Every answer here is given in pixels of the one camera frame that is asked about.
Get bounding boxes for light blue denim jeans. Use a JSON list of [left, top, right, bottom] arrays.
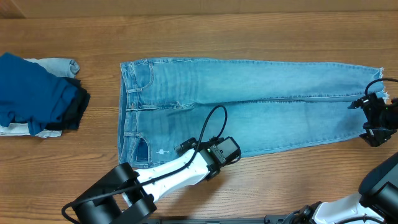
[[118, 58, 387, 168]]

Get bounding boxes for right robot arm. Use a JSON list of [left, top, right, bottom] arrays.
[[283, 93, 397, 223]]

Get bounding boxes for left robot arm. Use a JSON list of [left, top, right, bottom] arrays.
[[72, 137, 241, 224]]

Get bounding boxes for black garment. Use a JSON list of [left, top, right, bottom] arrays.
[[45, 77, 91, 131]]

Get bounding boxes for light grey folded garment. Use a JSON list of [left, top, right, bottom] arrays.
[[25, 58, 80, 78]]

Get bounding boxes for dark blue shirt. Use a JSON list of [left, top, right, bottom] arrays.
[[1, 53, 78, 135]]

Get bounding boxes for white garment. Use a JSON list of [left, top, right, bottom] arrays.
[[1, 123, 62, 138]]

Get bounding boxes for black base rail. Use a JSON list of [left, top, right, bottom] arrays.
[[141, 215, 293, 224]]

